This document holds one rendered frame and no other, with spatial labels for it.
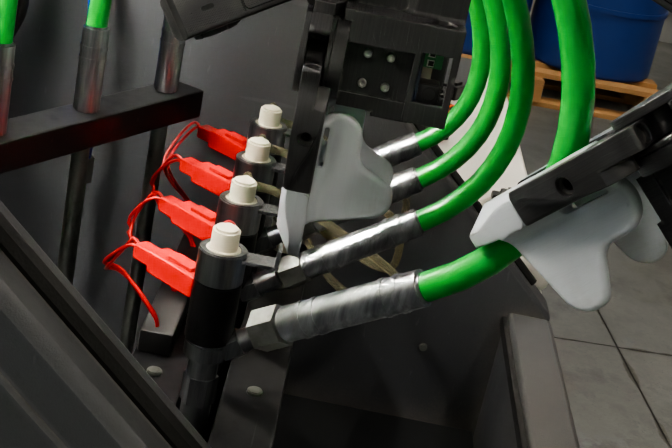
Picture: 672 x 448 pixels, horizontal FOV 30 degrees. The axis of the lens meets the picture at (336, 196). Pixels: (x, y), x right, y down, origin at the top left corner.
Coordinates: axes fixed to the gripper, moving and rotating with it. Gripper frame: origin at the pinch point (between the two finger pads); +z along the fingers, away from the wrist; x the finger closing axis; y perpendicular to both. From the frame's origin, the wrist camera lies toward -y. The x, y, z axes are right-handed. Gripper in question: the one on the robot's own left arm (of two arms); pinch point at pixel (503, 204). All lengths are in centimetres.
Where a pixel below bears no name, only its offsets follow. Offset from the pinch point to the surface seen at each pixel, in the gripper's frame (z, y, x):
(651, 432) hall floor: 158, 72, 180
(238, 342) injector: 22.8, -0.4, 0.0
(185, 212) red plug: 28.9, -9.1, 5.8
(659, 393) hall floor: 166, 70, 199
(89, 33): 29.6, -22.6, 7.0
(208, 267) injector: 20.4, -4.9, -0.9
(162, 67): 34.6, -19.9, 14.8
